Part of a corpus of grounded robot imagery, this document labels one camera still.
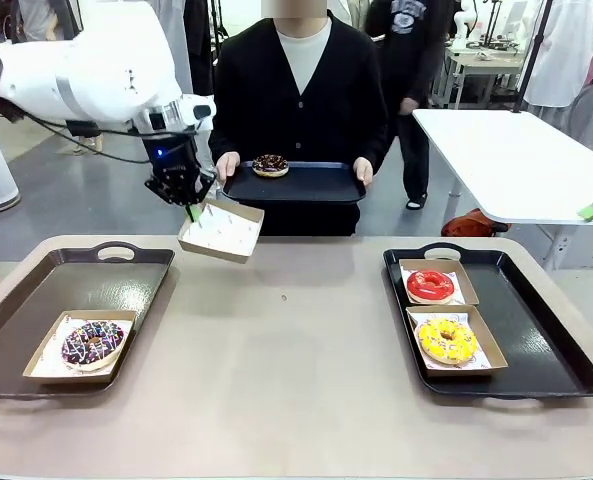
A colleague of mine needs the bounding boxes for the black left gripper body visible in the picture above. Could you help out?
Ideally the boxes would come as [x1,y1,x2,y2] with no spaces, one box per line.
[141,133,201,204]

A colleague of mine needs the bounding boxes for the white printed liner paper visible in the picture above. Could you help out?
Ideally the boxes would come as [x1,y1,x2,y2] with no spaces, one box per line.
[409,312,495,371]
[29,313,136,377]
[400,262,466,305]
[183,203,260,259]

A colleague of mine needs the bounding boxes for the brown cardboard donut box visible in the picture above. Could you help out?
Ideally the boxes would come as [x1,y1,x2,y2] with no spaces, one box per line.
[22,309,138,385]
[398,258,480,306]
[177,198,266,265]
[405,304,509,378]

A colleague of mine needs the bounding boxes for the plain black serving tray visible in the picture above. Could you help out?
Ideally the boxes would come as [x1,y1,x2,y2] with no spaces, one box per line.
[220,160,368,205]

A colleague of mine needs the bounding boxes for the dark donut colourful sprinkles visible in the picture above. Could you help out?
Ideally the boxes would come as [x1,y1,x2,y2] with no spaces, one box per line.
[60,320,127,371]

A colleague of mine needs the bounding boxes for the red glazed donut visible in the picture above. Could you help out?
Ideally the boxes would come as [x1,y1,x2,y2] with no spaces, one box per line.
[406,269,456,305]

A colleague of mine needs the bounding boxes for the yellow glazed donut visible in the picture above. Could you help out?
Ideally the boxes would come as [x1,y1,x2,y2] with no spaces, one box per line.
[414,316,479,365]

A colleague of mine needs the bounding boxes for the person's right forearm black sleeve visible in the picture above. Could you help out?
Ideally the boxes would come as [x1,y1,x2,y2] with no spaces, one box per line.
[208,124,240,161]

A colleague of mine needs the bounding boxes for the person's left forearm black sleeve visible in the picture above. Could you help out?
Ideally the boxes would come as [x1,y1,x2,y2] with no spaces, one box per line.
[353,124,390,164]

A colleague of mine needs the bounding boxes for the brown plastic serving tray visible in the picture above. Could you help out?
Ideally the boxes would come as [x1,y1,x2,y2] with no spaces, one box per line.
[0,241,176,401]

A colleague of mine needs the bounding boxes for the person's right hand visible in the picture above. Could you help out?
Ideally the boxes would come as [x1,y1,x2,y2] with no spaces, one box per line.
[214,151,241,183]

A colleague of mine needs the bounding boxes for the person's left hand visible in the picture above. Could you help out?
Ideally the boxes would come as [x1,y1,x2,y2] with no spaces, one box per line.
[351,157,375,187]

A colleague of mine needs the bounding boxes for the chocolate donut with sprinkles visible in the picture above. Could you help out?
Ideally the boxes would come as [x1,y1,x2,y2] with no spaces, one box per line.
[251,153,290,179]

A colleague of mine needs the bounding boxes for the bystander legs with heels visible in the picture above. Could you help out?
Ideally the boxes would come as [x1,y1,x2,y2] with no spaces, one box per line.
[67,119,106,155]

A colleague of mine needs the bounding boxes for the white side table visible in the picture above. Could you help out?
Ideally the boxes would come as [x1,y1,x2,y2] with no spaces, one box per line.
[411,107,593,271]

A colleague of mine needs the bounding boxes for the grey garment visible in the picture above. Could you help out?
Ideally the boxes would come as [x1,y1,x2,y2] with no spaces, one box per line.
[558,79,593,149]

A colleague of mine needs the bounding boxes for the black hanging coat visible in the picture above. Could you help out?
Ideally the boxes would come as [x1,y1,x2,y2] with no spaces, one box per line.
[183,0,227,96]

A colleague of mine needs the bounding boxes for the orange bag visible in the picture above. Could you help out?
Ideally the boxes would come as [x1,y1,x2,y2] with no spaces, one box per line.
[440,208,513,238]

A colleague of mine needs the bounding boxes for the person in black cardigan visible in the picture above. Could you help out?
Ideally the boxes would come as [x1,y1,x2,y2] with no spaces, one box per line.
[208,0,390,237]

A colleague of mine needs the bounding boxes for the black slanted stand pole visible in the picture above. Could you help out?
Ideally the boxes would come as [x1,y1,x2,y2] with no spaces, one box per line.
[514,0,555,115]

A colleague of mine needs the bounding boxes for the white hanging garment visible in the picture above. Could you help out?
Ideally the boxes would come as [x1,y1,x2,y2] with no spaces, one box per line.
[523,0,593,109]

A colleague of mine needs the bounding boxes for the grey background work table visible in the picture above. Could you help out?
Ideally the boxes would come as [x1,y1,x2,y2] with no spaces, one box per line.
[445,44,527,109]

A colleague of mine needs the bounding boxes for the small white background robot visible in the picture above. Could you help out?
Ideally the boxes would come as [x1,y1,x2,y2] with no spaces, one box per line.
[450,0,477,51]

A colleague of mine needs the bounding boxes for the bystander in printed dark sweatshirt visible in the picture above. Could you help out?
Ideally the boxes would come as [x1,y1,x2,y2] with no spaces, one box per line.
[364,0,451,212]

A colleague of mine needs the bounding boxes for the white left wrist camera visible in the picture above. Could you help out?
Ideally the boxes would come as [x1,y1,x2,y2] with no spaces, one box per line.
[181,93,216,132]

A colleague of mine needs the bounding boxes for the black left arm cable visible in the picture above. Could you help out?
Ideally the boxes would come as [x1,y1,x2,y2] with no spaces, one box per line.
[0,94,197,165]

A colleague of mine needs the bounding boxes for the black tray with cutout handles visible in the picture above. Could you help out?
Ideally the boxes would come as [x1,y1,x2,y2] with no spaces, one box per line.
[382,242,593,400]

